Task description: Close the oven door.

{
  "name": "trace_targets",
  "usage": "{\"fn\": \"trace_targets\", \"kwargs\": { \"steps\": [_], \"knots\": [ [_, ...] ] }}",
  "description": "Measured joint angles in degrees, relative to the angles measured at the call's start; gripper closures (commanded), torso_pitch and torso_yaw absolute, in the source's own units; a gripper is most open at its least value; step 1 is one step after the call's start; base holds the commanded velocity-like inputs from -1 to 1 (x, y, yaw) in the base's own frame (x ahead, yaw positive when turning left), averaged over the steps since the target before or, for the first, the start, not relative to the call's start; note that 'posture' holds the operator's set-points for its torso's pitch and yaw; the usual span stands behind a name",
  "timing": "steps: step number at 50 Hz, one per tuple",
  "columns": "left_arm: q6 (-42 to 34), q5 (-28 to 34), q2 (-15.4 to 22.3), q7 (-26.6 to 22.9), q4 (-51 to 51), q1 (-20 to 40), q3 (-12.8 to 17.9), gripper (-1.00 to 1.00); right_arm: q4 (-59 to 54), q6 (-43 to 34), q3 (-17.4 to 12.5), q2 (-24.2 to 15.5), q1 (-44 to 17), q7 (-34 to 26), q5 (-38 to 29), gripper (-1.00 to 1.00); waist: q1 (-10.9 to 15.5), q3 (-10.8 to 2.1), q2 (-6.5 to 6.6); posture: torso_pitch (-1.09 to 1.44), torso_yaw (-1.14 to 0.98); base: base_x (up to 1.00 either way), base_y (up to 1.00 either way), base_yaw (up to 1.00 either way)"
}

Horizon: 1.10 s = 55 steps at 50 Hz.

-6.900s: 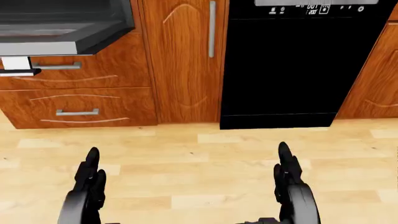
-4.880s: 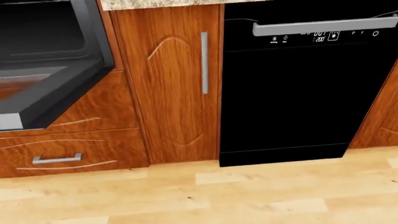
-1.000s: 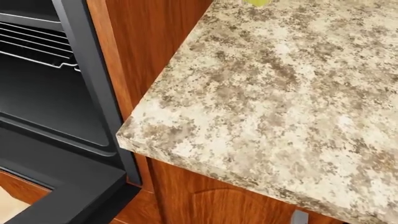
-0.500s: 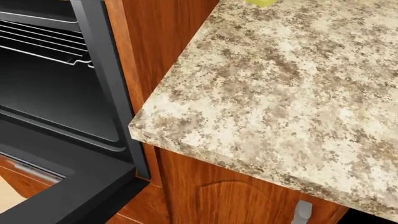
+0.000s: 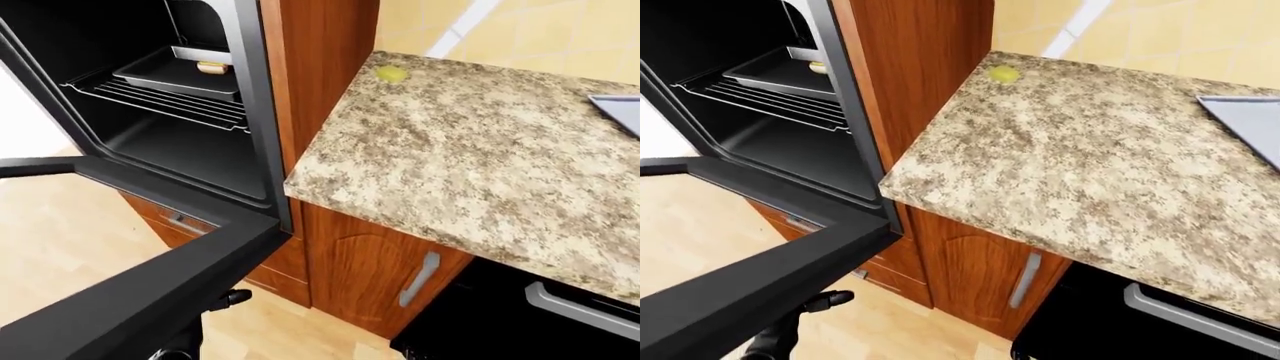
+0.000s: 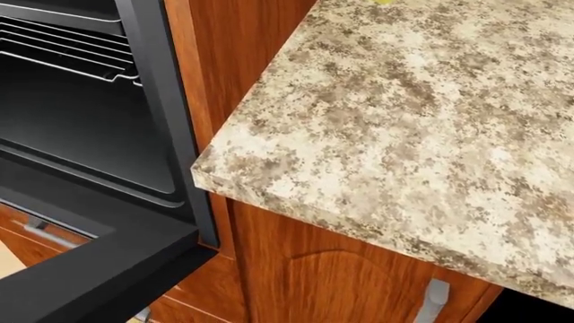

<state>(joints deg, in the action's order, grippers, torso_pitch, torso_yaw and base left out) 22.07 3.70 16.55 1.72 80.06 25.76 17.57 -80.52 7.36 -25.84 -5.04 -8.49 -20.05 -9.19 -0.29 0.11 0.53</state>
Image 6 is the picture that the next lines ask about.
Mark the wooden tall oven cabinet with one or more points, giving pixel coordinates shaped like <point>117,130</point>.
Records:
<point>220,67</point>

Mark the wooden base cabinet door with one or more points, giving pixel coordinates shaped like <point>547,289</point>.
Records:
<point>332,282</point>

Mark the black built-in oven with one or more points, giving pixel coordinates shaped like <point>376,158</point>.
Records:
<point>80,121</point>

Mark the black oven door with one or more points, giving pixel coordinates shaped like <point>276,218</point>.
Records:
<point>103,269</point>

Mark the wooden drawer under oven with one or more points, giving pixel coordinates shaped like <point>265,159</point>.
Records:
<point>27,239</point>

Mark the speckled granite countertop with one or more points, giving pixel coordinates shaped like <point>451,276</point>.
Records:
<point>403,134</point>

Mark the yellow-green object on counter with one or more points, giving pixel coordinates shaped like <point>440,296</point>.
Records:
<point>384,1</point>

